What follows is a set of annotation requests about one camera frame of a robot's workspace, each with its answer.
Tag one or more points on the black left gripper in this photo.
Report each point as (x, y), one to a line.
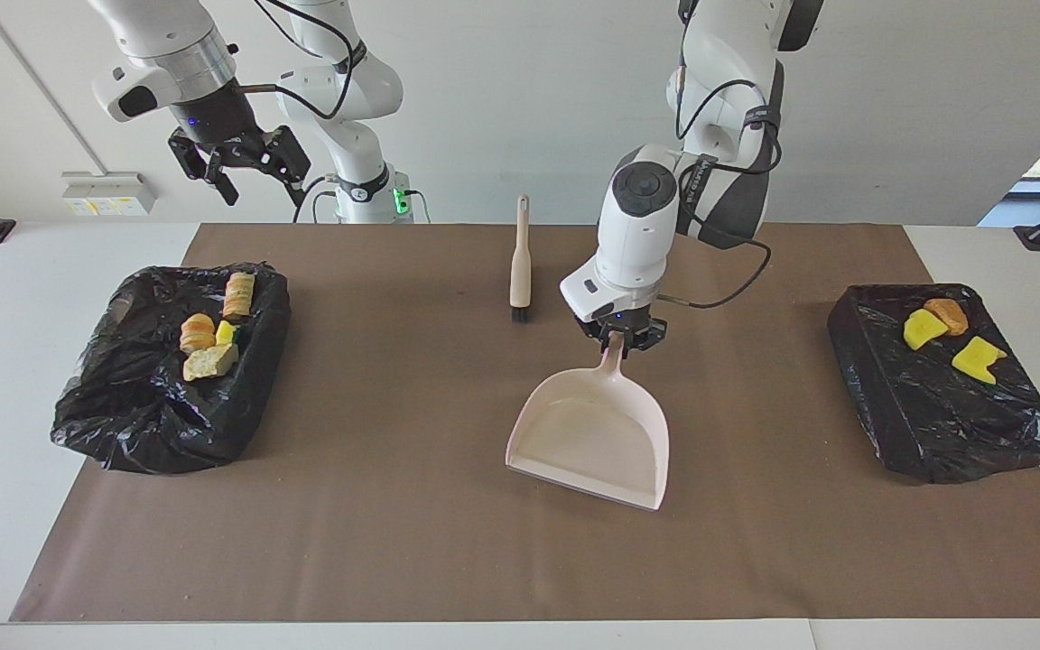
(624, 329)

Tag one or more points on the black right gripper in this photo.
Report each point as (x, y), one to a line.
(218, 131)

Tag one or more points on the pale pink plastic dustpan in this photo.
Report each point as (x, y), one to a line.
(592, 442)

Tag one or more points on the beige hand brush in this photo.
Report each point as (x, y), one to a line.
(520, 262)

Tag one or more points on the yellowish foam chunk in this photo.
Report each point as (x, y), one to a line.
(198, 334)
(238, 296)
(210, 363)

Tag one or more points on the yellow and green sponge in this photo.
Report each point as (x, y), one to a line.
(225, 333)

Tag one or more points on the small yellow sponge chunk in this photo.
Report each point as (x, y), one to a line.
(923, 329)

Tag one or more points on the brown sponge chunk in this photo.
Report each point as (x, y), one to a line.
(951, 316)

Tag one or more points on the notched yellow sponge piece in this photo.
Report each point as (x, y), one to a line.
(979, 358)

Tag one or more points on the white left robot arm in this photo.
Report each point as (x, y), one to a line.
(637, 235)

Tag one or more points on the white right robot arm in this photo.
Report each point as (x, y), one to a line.
(339, 90)

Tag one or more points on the bin with crumpled black bag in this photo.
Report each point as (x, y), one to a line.
(141, 415)

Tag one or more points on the bin with smooth black bag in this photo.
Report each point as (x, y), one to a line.
(935, 424)

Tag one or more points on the brown paper table mat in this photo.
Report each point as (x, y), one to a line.
(520, 569)

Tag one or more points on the white wall socket box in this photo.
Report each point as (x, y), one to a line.
(109, 191)

